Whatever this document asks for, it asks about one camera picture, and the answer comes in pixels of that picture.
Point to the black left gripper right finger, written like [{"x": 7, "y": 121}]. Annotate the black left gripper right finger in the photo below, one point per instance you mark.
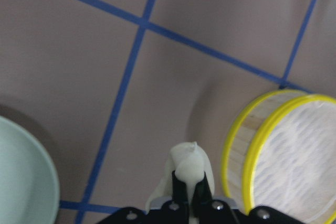
[{"x": 201, "y": 200}]

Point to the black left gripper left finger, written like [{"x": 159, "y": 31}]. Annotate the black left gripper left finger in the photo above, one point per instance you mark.
[{"x": 179, "y": 204}]

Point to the white steamed bun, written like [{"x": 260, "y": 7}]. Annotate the white steamed bun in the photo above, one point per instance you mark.
[{"x": 190, "y": 164}]

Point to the light green plate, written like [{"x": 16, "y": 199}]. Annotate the light green plate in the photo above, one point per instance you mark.
[{"x": 30, "y": 190}]

